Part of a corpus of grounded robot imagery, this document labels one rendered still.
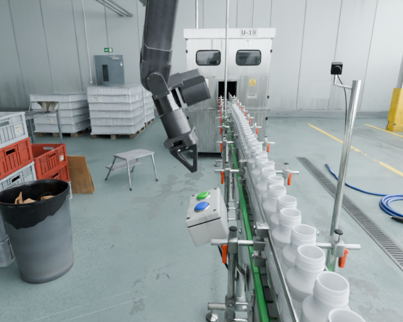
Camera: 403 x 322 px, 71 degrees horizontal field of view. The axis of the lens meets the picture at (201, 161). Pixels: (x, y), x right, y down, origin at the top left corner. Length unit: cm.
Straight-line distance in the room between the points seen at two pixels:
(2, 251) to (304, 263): 243
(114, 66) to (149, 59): 1028
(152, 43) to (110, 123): 627
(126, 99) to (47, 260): 483
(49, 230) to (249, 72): 368
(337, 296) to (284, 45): 1026
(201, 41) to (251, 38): 79
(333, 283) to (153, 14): 50
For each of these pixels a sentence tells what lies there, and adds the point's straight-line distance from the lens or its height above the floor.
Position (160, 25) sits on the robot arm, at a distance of 57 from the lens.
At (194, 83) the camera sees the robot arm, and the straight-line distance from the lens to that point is 63.
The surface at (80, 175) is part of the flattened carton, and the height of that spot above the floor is 26.
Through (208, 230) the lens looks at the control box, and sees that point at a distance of 64.
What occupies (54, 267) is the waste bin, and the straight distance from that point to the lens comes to 235.
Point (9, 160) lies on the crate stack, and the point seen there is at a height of 77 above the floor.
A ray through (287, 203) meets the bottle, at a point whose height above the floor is 116.
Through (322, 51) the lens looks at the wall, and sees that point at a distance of 1084.
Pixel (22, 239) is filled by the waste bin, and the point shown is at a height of 37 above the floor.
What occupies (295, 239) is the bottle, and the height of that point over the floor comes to 115.
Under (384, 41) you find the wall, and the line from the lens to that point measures 1162.
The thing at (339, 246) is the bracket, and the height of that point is 108.
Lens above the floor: 140
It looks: 17 degrees down
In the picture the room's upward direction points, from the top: straight up
